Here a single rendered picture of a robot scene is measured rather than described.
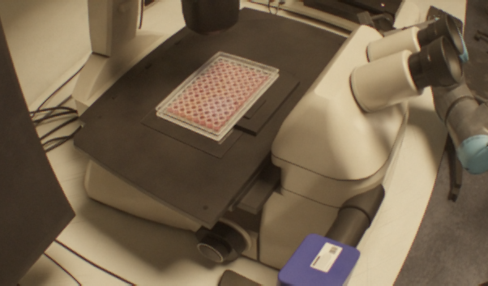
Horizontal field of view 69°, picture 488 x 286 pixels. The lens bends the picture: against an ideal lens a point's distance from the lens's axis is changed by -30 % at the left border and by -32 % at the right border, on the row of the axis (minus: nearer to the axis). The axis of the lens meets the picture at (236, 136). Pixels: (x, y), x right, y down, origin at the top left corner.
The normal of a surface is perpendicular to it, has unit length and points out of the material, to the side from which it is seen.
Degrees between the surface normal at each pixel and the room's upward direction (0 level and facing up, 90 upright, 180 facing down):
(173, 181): 0
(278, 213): 90
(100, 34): 90
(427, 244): 0
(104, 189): 48
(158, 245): 0
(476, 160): 93
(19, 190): 86
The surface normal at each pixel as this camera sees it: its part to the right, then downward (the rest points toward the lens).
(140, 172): -0.05, -0.73
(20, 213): 0.84, 0.29
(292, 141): -0.54, 0.55
